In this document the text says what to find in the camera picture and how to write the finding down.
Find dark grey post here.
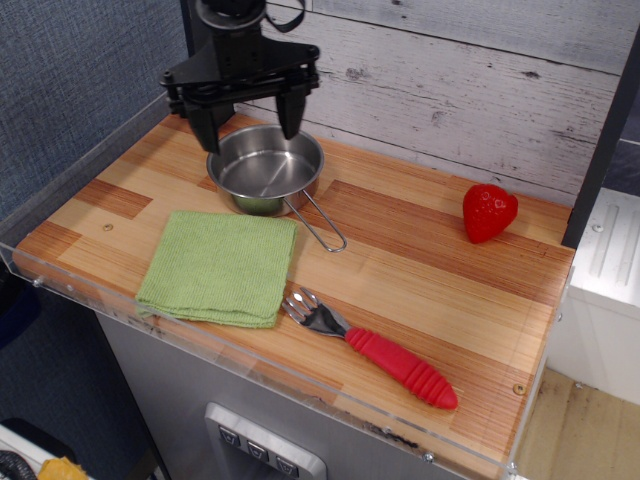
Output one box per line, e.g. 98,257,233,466
561,31,639,249
180,0,236,139

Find small stainless steel pot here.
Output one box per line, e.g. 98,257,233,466
206,124,348,253

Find dark grey right post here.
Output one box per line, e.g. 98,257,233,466
561,31,639,249

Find red handled metal fork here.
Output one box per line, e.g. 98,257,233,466
282,287,459,411

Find white ribbed side unit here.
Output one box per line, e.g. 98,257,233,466
547,188,639,404

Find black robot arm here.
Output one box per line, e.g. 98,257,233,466
160,1,320,154

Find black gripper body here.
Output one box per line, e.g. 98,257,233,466
160,28,320,116

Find red plastic strawberry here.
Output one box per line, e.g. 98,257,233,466
463,184,519,244

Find clear acrylic guard rail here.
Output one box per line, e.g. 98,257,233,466
1,71,584,479

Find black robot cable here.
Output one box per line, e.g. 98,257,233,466
263,0,307,34

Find dark grey left post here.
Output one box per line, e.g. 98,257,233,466
180,0,236,139

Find folded green cloth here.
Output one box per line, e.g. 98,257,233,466
136,211,298,329

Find silver toy dispenser panel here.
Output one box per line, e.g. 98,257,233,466
204,402,328,479

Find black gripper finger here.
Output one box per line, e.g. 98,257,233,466
276,91,306,140
185,102,234,154

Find yellow and black object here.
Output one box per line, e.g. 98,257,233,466
0,449,89,480

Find grey toy kitchen cabinet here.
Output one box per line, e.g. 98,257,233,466
98,315,459,479

